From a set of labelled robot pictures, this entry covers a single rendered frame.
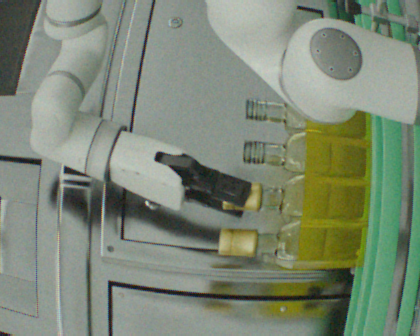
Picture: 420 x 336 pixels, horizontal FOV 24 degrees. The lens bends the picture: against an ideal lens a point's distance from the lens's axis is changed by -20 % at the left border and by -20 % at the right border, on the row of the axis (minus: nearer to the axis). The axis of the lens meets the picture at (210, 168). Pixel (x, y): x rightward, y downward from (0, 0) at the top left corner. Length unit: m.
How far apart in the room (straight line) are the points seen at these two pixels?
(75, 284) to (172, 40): 0.41
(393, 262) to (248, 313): 0.34
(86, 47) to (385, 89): 0.54
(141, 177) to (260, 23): 0.42
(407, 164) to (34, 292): 0.62
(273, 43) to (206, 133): 0.50
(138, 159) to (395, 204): 0.34
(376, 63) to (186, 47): 0.68
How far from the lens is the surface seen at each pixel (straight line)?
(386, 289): 1.34
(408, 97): 1.08
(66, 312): 1.58
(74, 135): 1.47
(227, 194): 1.46
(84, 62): 1.46
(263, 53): 1.18
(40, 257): 1.62
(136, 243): 1.59
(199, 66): 1.69
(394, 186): 1.38
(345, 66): 1.05
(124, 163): 1.45
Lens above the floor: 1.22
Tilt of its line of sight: 2 degrees down
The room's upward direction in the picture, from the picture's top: 85 degrees counter-clockwise
